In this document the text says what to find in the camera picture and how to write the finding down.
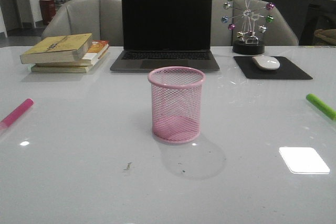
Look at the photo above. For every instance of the red trash bin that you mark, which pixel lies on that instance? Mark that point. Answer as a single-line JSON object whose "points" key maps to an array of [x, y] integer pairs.
{"points": [[48, 10]]}

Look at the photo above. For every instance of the pale bottom book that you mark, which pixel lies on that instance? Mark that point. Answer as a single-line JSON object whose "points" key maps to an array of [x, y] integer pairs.
{"points": [[68, 67]]}

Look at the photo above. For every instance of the dark grey laptop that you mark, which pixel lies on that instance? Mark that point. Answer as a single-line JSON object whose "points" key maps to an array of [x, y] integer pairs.
{"points": [[163, 33]]}

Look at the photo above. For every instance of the black mouse pad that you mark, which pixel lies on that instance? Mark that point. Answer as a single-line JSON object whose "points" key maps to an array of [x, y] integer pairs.
{"points": [[287, 70]]}

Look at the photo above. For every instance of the green highlighter pen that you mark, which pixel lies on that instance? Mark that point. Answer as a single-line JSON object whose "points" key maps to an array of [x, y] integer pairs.
{"points": [[322, 106]]}

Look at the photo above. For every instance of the ferris wheel desk ornament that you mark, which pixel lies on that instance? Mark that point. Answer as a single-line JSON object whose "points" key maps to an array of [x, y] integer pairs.
{"points": [[244, 24]]}

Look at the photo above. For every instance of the grey left armchair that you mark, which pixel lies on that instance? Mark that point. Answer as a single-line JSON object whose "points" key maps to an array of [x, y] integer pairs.
{"points": [[101, 18]]}

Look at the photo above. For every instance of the pink mesh pen holder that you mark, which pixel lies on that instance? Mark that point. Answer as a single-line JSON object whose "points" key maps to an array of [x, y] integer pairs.
{"points": [[176, 103]]}

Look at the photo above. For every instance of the grey armchair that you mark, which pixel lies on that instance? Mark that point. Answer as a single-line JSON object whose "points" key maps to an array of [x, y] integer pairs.
{"points": [[278, 32], [101, 18]]}

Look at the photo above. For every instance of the pink highlighter pen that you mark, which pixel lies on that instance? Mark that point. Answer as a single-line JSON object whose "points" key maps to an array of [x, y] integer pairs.
{"points": [[16, 113]]}

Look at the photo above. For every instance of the yellow top book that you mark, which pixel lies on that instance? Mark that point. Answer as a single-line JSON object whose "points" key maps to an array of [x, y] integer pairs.
{"points": [[53, 49]]}

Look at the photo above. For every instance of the white computer mouse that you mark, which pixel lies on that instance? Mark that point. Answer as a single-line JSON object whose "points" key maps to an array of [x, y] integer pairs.
{"points": [[266, 62]]}

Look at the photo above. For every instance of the grey right armchair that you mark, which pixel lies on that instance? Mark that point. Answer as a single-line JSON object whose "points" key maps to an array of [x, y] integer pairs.
{"points": [[278, 32]]}

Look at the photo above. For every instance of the orange white middle book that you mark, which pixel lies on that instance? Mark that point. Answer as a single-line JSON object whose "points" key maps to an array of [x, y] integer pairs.
{"points": [[92, 56]]}

